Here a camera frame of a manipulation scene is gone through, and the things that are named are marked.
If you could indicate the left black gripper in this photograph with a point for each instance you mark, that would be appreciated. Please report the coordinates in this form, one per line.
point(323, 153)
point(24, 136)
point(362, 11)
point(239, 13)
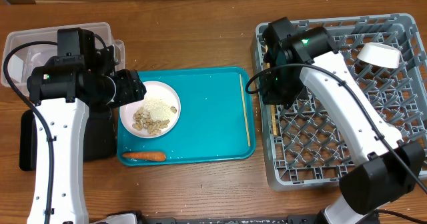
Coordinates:
point(132, 88)

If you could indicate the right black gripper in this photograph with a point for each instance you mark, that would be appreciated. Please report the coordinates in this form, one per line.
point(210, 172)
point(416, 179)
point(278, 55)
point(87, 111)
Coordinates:
point(273, 97)

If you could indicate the wooden chopstick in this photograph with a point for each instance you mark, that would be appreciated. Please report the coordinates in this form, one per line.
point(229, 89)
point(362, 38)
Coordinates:
point(244, 111)
point(272, 107)

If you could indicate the white bowl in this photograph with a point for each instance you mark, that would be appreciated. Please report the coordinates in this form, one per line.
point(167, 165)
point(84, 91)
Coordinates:
point(380, 55)

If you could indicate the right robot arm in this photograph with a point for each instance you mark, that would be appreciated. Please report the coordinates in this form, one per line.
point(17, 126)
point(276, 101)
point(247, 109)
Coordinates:
point(386, 168)

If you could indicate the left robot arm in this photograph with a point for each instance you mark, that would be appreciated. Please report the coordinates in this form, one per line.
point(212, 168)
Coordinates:
point(62, 91)

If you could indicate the grey dishwasher rack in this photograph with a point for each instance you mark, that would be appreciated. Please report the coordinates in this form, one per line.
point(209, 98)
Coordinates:
point(309, 151)

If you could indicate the pile of peanuts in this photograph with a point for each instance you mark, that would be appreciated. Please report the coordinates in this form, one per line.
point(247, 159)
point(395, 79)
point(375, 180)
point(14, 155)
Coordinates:
point(152, 122)

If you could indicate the pile of rice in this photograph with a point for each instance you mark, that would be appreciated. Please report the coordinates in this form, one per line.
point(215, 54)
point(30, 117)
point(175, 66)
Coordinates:
point(158, 109)

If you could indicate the white round plate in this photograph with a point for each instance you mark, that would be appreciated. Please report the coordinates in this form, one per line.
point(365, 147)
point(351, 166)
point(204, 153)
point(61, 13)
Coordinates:
point(154, 89)

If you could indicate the black tray bin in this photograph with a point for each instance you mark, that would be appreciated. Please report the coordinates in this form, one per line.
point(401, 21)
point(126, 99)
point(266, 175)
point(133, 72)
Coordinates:
point(99, 141)

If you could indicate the orange carrot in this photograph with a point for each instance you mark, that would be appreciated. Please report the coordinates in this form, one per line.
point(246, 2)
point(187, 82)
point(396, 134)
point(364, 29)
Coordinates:
point(148, 156)

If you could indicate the teal serving tray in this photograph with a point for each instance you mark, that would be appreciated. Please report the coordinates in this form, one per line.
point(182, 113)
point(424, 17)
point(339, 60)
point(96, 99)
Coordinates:
point(211, 125)

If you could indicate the clear plastic bin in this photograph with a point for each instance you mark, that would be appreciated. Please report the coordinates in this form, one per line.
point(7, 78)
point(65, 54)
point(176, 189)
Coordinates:
point(25, 60)

